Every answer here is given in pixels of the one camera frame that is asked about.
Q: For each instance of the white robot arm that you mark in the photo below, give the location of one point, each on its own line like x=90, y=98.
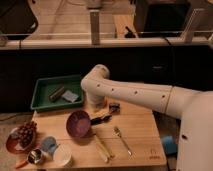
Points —
x=194, y=108

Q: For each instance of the purple bowl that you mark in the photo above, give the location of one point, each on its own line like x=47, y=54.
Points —
x=78, y=124

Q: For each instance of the small dark cube object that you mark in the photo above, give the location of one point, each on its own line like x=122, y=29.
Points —
x=113, y=107

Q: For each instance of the grey blue sponge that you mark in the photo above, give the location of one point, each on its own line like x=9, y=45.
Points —
x=70, y=96

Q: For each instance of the silver fork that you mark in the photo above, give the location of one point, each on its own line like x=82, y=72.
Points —
x=118, y=133

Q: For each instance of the green plastic tray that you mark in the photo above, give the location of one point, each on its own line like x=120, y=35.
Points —
x=46, y=86

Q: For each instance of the wooden chopstick pair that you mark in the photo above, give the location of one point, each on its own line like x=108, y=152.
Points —
x=105, y=153

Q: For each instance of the blue cup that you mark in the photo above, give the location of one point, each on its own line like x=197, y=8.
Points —
x=49, y=145

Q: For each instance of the black box background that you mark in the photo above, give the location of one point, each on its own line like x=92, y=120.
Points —
x=160, y=18

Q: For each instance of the blue object on floor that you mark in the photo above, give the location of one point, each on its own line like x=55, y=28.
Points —
x=169, y=145

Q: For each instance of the bunch of red grapes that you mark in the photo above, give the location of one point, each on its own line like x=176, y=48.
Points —
x=26, y=133

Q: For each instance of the metal measuring cup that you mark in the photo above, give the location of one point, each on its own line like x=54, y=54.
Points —
x=35, y=156

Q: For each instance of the black chair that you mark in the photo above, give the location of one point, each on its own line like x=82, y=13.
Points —
x=17, y=17

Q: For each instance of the black handled tool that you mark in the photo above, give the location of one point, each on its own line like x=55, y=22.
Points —
x=101, y=119

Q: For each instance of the grey metal post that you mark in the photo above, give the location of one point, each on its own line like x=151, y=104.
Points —
x=95, y=28

